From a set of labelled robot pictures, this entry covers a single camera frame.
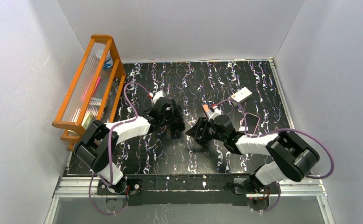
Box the phone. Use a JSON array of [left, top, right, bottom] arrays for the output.
[[238, 112, 260, 135]]

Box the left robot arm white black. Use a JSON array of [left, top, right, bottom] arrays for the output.
[[73, 97, 185, 187]]

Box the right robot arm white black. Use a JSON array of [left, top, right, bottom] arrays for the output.
[[186, 115, 320, 192]]

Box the orange capped white marker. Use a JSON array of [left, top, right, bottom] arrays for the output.
[[202, 104, 213, 119]]

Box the small white red box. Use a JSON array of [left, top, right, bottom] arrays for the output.
[[230, 87, 252, 105]]

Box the orange wooden rack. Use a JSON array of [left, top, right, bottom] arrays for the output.
[[52, 34, 126, 151]]

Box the blue labelled bottle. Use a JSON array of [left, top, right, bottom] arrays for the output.
[[103, 51, 114, 69]]

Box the pink box in rack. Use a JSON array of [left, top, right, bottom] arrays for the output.
[[81, 76, 102, 102]]

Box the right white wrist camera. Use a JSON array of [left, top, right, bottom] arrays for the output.
[[210, 105, 222, 119]]

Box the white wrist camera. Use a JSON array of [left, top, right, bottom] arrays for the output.
[[148, 91, 165, 104], [210, 105, 222, 119]]

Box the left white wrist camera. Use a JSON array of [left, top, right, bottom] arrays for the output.
[[148, 91, 165, 104]]

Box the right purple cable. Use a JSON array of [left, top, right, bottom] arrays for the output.
[[214, 98, 335, 214]]

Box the purple cable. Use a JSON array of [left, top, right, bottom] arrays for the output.
[[214, 98, 335, 214], [88, 82, 155, 216]]

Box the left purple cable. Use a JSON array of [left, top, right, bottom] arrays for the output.
[[88, 82, 155, 216]]

